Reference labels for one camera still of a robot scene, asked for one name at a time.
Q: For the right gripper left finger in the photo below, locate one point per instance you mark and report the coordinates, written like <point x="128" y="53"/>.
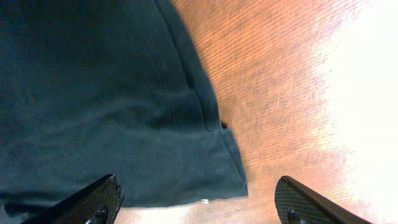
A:
<point x="98" y="203"/>

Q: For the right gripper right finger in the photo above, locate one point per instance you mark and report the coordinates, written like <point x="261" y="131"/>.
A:
<point x="298" y="204"/>

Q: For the dark green black t-shirt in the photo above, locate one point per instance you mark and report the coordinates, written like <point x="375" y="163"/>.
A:
<point x="90" y="88"/>

